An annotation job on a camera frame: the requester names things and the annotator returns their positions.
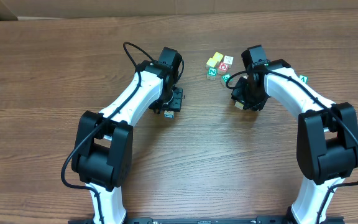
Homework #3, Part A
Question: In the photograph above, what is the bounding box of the green A block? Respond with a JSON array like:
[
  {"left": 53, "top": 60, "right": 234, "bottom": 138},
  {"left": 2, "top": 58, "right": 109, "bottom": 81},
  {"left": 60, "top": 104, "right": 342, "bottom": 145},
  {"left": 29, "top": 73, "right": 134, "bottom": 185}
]
[{"left": 299, "top": 75, "right": 308, "bottom": 84}]

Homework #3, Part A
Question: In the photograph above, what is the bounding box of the white block with blue side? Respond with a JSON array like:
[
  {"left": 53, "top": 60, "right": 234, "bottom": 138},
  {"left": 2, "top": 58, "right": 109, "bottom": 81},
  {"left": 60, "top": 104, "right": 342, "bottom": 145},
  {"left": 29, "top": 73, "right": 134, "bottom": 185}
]
[{"left": 164, "top": 111, "right": 175, "bottom": 119}]

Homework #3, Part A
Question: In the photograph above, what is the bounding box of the red letter block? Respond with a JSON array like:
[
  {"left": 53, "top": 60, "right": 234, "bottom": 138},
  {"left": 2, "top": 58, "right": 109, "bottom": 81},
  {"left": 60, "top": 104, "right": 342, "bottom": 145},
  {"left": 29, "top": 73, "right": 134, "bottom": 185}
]
[{"left": 218, "top": 62, "right": 229, "bottom": 75}]

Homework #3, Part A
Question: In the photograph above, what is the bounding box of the yellow top wooden block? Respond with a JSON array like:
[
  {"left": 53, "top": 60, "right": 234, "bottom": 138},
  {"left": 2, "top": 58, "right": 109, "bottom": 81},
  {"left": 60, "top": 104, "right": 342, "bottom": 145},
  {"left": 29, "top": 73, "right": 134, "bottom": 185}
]
[{"left": 234, "top": 101, "right": 244, "bottom": 110}]

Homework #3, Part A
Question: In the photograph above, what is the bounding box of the green Z block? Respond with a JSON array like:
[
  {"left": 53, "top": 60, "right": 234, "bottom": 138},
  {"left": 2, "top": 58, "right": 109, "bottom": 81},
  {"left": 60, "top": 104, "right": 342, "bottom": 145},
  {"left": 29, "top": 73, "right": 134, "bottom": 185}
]
[{"left": 206, "top": 68, "right": 217, "bottom": 80}]

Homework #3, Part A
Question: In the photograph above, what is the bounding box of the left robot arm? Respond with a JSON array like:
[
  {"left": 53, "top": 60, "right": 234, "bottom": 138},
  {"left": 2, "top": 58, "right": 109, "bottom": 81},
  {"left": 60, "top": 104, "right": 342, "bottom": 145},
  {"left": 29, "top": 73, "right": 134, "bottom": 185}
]
[{"left": 61, "top": 47, "right": 184, "bottom": 223}]

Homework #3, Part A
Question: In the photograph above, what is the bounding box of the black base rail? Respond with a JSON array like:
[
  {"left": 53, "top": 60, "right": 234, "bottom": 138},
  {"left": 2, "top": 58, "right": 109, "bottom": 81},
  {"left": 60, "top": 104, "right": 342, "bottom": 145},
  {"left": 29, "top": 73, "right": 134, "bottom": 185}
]
[{"left": 67, "top": 216, "right": 345, "bottom": 224}]

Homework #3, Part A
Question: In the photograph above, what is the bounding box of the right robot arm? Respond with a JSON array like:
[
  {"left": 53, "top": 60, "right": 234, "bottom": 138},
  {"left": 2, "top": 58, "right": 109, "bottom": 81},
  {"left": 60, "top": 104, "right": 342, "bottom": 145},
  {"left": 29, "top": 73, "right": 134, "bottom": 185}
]
[{"left": 231, "top": 45, "right": 358, "bottom": 223}]

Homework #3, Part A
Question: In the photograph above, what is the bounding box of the green E block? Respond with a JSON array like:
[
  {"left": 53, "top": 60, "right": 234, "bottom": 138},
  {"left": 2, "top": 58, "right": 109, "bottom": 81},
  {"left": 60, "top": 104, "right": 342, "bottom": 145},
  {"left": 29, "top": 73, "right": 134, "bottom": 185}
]
[{"left": 221, "top": 73, "right": 232, "bottom": 87}]

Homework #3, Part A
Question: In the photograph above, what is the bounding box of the yellow block front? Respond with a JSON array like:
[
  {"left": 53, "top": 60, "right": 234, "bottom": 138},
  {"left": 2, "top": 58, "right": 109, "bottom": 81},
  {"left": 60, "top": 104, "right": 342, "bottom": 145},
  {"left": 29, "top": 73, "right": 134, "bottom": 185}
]
[{"left": 206, "top": 58, "right": 218, "bottom": 69}]

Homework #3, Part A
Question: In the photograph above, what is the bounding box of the yellow block rear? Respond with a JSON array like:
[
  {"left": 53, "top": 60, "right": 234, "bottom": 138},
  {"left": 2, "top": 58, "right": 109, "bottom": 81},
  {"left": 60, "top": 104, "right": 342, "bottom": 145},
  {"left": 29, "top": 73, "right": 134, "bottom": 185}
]
[{"left": 213, "top": 52, "right": 224, "bottom": 63}]

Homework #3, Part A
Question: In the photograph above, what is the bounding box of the white block with letters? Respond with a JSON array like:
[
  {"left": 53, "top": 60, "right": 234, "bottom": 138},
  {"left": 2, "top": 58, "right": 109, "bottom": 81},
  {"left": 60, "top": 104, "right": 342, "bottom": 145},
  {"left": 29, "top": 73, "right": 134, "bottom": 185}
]
[{"left": 223, "top": 55, "right": 234, "bottom": 68}]

